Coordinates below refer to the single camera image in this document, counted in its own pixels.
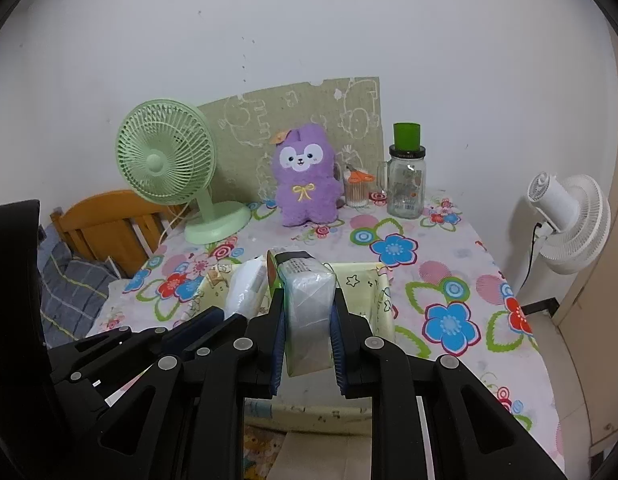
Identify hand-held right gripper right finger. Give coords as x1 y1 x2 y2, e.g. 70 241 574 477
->
329 287 567 480

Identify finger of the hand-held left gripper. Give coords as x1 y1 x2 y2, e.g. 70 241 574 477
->
49 306 226 397
181 316 250 362

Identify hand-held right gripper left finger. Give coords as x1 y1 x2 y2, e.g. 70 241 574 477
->
84 287 290 480

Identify green and white tissue pack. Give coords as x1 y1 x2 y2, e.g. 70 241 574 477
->
266 249 337 378

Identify white plastic packet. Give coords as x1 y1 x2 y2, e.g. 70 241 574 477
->
223 256 268 321

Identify yellow printed fabric storage box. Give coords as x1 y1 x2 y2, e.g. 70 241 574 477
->
189 260 397 436

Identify grey plaid pillow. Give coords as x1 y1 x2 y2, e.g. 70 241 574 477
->
36 222 122 348

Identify cartoon printed packet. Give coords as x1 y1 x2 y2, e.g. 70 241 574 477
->
244 422 290 480

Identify wooden chair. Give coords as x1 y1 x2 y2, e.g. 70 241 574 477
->
50 190 190 278

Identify purple plush toy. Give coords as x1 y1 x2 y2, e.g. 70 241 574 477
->
271 125 346 228

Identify small glass with orange lid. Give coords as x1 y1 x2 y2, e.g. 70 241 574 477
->
343 177 372 207

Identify green desk fan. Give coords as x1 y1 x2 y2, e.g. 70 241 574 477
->
115 98 252 245

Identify glass jar with green lid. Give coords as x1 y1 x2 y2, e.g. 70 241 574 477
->
376 122 428 219

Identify green cartoon printed board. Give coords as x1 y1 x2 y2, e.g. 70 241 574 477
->
196 76 382 205

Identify beige wooden cabinet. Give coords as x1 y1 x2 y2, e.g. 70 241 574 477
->
551 25 618 461

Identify white fan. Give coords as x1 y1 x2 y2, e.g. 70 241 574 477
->
528 172 611 276

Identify white fan cable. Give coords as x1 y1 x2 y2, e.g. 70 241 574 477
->
156 200 197 248

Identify orange handled scissors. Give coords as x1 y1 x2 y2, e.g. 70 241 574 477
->
345 162 376 184

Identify black fan cable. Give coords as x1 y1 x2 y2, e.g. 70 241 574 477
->
519 220 546 306

